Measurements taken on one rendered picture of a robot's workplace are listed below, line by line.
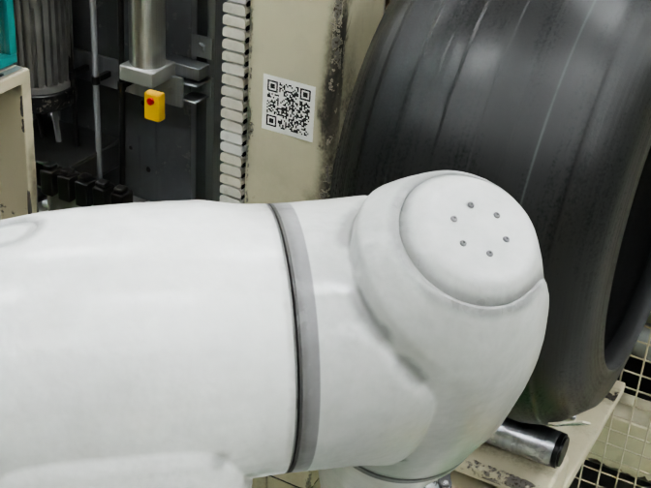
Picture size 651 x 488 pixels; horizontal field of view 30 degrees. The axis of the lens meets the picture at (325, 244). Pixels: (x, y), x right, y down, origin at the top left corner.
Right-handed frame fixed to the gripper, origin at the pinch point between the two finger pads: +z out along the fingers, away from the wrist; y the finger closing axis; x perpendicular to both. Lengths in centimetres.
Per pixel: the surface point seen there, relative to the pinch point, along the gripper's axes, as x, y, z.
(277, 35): -23.4, 35.1, 25.3
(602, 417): 29.2, -9.7, 35.2
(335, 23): -26.5, 27.2, 25.7
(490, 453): 20.3, -1.4, 13.1
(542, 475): 20.2, -8.5, 12.6
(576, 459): 27.9, -9.6, 24.7
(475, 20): -35.7, 6.0, 16.2
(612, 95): -32.1, -9.6, 14.2
